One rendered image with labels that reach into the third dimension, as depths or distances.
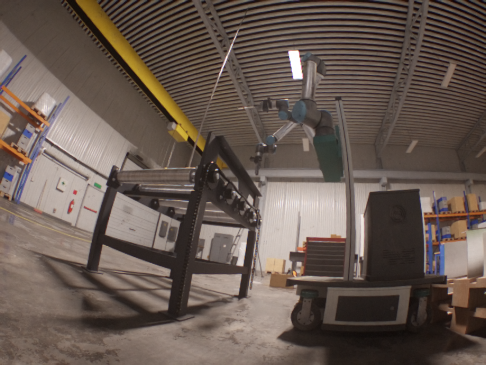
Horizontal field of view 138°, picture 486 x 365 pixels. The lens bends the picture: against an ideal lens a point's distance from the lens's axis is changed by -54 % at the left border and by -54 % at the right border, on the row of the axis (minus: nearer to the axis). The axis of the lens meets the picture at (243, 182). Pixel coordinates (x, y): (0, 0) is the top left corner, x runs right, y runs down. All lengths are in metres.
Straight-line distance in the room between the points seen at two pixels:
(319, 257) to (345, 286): 2.50
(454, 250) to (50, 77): 11.76
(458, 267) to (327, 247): 2.54
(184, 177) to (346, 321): 1.25
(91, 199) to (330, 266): 10.14
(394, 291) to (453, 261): 0.54
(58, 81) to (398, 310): 11.45
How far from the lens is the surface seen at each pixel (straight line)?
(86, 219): 10.80
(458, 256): 1.57
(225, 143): 1.45
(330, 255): 3.60
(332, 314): 1.15
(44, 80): 10.69
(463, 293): 1.29
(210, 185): 1.22
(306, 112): 1.45
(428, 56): 10.88
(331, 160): 1.61
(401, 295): 1.18
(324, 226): 11.85
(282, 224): 11.96
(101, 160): 11.20
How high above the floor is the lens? 0.39
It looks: 22 degrees up
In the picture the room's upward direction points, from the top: 9 degrees clockwise
